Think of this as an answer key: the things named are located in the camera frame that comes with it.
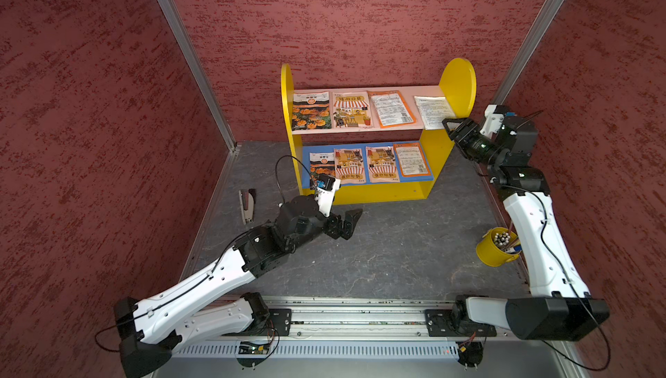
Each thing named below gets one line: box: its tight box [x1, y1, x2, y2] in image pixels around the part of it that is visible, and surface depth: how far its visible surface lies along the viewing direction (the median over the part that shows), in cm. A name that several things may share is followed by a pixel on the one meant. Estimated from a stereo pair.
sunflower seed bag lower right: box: [365, 145, 401, 183], surface depth 97 cm
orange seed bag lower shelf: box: [392, 142, 431, 177], surface depth 99 cm
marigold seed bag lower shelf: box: [309, 152, 336, 190], surface depth 97 cm
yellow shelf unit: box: [280, 58, 477, 206], surface depth 80 cm
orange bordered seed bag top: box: [366, 90, 417, 129], surface depth 77 cm
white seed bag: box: [413, 96, 457, 131], surface depth 76 cm
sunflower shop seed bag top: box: [331, 91, 374, 130], surface depth 76 cm
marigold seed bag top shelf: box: [291, 91, 332, 131], surface depth 76 cm
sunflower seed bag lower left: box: [333, 148, 366, 185], surface depth 96 cm
